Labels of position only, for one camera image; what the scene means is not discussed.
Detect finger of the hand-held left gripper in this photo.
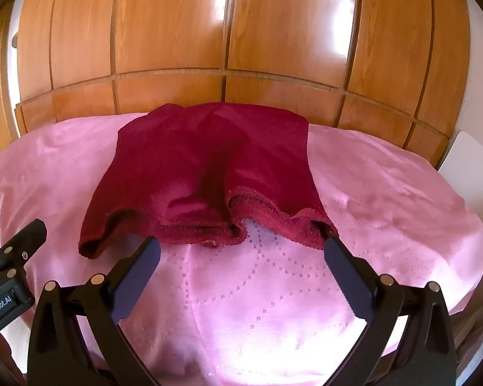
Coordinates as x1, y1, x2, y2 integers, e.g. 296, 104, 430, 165
0, 219, 48, 280

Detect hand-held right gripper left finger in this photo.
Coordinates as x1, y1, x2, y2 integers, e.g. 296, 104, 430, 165
26, 236, 162, 386

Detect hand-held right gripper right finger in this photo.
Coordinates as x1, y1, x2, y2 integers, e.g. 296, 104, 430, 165
323, 235, 457, 386

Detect dark red shorts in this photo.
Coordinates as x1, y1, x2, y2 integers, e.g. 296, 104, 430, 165
78, 102, 339, 260

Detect pink bed sheet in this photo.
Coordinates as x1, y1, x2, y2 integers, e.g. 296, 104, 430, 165
0, 113, 483, 386

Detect white panel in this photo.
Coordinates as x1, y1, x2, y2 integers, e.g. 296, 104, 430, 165
437, 131, 483, 234

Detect wooden wardrobe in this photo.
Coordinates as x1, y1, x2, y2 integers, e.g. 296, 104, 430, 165
0, 0, 473, 170

